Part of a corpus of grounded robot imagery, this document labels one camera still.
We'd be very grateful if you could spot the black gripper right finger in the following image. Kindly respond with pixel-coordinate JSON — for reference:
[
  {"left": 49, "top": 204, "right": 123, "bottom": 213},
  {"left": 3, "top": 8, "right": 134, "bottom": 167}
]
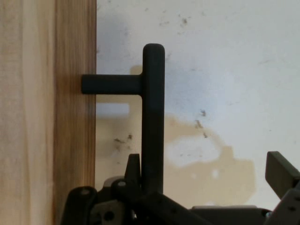
[{"left": 265, "top": 151, "right": 300, "bottom": 225}]

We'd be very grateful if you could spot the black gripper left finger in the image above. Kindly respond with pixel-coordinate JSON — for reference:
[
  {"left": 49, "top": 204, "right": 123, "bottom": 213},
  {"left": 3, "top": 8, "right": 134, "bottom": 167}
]
[{"left": 61, "top": 153, "right": 204, "bottom": 225}]

